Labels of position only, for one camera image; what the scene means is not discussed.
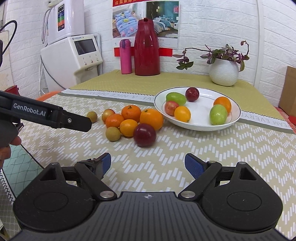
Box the white wall water purifier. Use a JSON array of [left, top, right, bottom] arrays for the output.
[[42, 0, 85, 45]]

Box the white potted trailing plant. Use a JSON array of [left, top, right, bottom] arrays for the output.
[[173, 40, 250, 87]]

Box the white water dispenser with screen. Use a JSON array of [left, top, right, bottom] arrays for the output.
[[41, 33, 103, 91]]

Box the orange chair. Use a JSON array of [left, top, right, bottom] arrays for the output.
[[36, 91, 58, 101]]

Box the green chevron tablecloth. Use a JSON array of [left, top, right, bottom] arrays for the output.
[[3, 70, 296, 202]]

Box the bedding wall poster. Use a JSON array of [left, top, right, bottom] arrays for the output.
[[112, 0, 180, 50]]

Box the red paper strip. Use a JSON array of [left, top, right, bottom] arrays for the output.
[[113, 46, 173, 57]]

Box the green jujube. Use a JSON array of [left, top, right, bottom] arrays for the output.
[[166, 92, 187, 106], [209, 104, 228, 126]]

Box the brown cardboard box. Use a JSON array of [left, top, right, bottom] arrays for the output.
[[278, 66, 296, 116]]

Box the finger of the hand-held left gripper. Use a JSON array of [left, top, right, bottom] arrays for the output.
[[61, 111, 93, 132]]

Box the red plaid cloth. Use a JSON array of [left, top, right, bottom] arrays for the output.
[[273, 106, 296, 135]]

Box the pink water bottle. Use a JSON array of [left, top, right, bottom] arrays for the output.
[[119, 39, 132, 75]]

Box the black cable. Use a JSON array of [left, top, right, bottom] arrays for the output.
[[0, 20, 18, 67]]

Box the dark red plum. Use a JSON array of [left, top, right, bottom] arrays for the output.
[[185, 87, 200, 102], [133, 123, 157, 147]]

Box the red thermos jug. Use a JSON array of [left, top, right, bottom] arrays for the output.
[[134, 18, 161, 76]]

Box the small red-yellow plum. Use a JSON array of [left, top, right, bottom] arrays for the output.
[[102, 109, 115, 122]]

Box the person's left hand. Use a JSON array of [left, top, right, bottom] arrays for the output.
[[0, 136, 22, 161]]

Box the large orange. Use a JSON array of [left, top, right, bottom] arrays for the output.
[[139, 108, 164, 131], [213, 96, 232, 114]]

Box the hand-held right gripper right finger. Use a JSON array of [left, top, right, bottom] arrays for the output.
[[178, 152, 259, 200]]

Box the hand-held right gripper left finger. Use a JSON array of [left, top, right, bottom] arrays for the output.
[[38, 152, 117, 201]]

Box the deep orange mandarin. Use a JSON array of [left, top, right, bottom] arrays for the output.
[[121, 105, 142, 122], [105, 113, 125, 128]]

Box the small red apple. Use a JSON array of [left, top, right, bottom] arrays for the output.
[[164, 101, 180, 116]]

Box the small yellow-orange orange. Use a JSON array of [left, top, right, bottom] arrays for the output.
[[119, 119, 139, 137]]

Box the white round plate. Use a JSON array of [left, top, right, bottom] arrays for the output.
[[154, 87, 241, 131]]

